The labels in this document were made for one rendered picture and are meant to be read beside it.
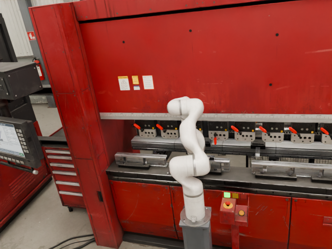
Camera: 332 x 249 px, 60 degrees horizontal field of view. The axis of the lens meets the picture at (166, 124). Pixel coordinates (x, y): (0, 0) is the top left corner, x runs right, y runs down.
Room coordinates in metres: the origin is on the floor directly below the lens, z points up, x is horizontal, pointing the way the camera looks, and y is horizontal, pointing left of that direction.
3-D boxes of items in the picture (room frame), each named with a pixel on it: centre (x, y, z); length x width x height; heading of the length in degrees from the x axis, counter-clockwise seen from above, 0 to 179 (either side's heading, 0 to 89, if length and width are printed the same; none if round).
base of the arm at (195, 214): (1.41, -0.11, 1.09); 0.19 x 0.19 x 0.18
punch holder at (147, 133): (2.27, 0.15, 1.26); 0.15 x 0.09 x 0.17; 69
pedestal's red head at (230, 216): (1.71, -0.43, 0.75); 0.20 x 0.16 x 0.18; 69
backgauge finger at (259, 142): (2.11, -0.74, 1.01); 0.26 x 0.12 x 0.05; 159
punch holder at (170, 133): (2.20, -0.03, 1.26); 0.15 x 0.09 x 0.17; 69
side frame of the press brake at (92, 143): (2.63, 0.61, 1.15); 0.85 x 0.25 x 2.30; 159
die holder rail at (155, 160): (2.31, 0.27, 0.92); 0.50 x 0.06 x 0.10; 69
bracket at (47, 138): (2.32, 1.07, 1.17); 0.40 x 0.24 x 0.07; 69
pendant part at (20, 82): (2.08, 1.12, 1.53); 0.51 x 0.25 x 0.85; 58
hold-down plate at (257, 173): (1.85, -0.79, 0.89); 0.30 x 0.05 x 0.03; 69
